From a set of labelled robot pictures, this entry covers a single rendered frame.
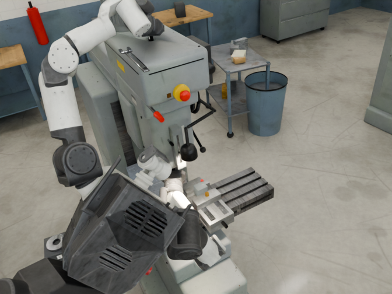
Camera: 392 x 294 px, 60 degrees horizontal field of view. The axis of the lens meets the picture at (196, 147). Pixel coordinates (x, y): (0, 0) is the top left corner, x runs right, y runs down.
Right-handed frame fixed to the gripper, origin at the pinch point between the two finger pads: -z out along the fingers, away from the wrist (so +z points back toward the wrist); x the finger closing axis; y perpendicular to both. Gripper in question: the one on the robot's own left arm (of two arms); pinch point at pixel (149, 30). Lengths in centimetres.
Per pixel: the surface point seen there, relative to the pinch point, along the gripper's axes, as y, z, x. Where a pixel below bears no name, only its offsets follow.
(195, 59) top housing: -12.9, 9.5, 17.8
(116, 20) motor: 6.9, -9.6, -16.0
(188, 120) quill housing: -34.6, -16.0, 11.1
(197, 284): -119, -36, 10
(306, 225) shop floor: -131, -157, 89
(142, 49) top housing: -8.2, 7.2, -1.2
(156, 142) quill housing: -43.1, -11.4, -2.0
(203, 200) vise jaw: -78, -45, 14
